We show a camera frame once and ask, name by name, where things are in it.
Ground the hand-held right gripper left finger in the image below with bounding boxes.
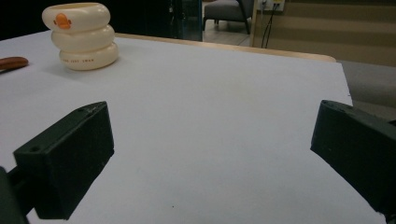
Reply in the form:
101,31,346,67
12,101,115,221

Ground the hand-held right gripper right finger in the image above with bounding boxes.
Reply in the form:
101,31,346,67
310,99,396,218

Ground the cream ringed duck cup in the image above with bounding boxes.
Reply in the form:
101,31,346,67
41,2,120,71

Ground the white table sheet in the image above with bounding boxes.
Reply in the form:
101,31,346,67
0,30,387,224

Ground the grey armchair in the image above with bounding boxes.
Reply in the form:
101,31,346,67
203,0,255,35

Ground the black wall cable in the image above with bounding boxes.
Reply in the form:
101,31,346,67
261,3,281,49

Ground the white wall socket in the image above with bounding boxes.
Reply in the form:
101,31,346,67
259,0,286,12

